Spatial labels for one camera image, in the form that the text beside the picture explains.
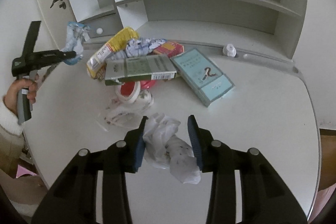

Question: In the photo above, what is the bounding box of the red white tape roll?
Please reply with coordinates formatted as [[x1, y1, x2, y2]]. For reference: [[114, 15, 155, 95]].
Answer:
[[115, 82, 141, 104]]

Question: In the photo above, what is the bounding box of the black door lock knob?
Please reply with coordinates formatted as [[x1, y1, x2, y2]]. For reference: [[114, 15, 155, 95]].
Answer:
[[59, 2, 66, 9]]

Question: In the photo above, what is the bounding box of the white drawer knob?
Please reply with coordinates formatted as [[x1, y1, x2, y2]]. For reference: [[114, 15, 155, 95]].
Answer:
[[96, 28, 103, 35]]

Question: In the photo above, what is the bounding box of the white fleece sleeve forearm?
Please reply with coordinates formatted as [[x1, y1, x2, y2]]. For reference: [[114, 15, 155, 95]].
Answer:
[[0, 99, 25, 177]]

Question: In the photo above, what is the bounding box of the red yellow small box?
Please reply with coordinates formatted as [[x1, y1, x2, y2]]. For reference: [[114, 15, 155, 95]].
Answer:
[[153, 41, 185, 58]]

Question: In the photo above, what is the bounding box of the crumpled blue white bag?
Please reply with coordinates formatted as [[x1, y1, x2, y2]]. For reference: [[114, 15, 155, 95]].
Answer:
[[110, 37, 168, 61]]

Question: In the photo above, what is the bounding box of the person's left hand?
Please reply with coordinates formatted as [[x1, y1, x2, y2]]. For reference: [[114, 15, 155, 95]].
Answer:
[[3, 75, 39, 116]]

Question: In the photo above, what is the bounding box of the white tissue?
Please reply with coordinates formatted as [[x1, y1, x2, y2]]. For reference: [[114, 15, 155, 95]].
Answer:
[[143, 113, 201, 185]]

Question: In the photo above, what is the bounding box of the red plastic wrapper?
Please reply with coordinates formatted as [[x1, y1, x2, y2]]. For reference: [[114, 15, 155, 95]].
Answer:
[[140, 80, 157, 90]]

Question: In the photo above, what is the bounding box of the blue white plastic wrapper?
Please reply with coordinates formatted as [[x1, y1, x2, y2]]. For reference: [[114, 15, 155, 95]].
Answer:
[[61, 22, 91, 65]]

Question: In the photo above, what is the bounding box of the pink bed sheet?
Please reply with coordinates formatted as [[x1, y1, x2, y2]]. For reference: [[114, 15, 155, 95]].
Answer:
[[16, 165, 38, 178]]

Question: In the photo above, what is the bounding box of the clear printed plastic wrapper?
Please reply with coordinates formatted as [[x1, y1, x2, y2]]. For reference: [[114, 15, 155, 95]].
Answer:
[[95, 90, 154, 132]]

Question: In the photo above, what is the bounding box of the yellow snack bag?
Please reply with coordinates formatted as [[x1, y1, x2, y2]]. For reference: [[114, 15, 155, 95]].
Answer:
[[86, 27, 139, 79]]

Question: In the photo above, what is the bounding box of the green grey carton box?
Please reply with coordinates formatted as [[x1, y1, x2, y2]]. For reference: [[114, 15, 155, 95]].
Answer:
[[104, 55, 177, 86]]

